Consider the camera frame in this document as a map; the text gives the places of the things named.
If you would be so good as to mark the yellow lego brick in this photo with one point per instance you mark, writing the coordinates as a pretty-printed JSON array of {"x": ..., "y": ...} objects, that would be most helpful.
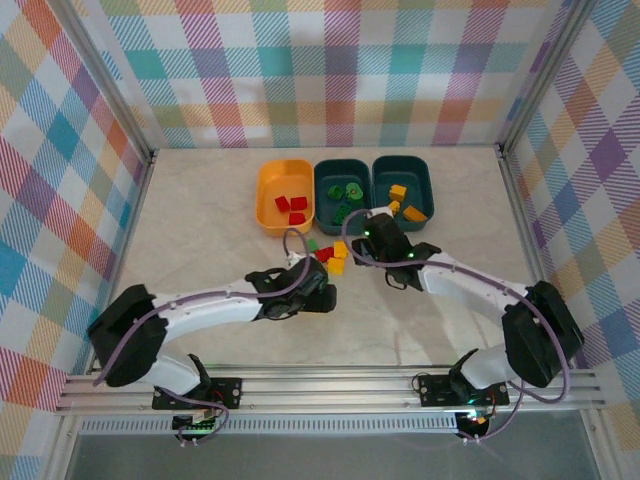
[
  {"x": 336, "y": 265},
  {"x": 340, "y": 247},
  {"x": 397, "y": 191},
  {"x": 415, "y": 214}
]

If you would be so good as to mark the yellow round lego piece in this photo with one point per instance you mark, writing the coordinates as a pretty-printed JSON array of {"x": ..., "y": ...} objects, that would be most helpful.
[{"x": 394, "y": 206}]

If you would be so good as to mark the green flower lego piece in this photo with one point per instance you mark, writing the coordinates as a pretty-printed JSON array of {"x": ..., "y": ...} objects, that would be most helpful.
[{"x": 354, "y": 190}]

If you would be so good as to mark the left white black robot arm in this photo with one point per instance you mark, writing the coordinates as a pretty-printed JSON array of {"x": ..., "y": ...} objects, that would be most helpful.
[{"x": 210, "y": 307}]

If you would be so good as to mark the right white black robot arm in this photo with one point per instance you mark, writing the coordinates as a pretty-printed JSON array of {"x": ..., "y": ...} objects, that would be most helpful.
[{"x": 465, "y": 287}]

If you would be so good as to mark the teal plastic container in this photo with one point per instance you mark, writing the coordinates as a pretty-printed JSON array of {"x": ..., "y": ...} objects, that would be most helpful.
[
  {"x": 415, "y": 180},
  {"x": 360, "y": 215}
]

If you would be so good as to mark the small green lego brick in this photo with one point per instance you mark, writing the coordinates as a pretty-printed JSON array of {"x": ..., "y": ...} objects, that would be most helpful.
[{"x": 312, "y": 245}]

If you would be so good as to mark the yellow plastic container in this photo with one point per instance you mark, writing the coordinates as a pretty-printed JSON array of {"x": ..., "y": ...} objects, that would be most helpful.
[{"x": 272, "y": 185}]

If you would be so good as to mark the aluminium mounting rail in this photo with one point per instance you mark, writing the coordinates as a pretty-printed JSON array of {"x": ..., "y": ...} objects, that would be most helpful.
[{"x": 325, "y": 387}]

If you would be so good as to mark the aluminium side rail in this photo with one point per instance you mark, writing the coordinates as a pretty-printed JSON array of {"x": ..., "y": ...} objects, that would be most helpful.
[
  {"x": 522, "y": 225},
  {"x": 125, "y": 240}
]

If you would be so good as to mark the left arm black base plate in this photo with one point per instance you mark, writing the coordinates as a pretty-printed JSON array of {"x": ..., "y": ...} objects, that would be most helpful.
[{"x": 227, "y": 390}]

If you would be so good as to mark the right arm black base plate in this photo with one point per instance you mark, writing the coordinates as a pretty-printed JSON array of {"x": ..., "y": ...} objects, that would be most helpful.
[{"x": 435, "y": 390}]

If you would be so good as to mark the aluminium frame post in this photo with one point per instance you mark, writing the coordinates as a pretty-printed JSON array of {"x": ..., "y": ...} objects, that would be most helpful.
[
  {"x": 544, "y": 75},
  {"x": 106, "y": 75}
]

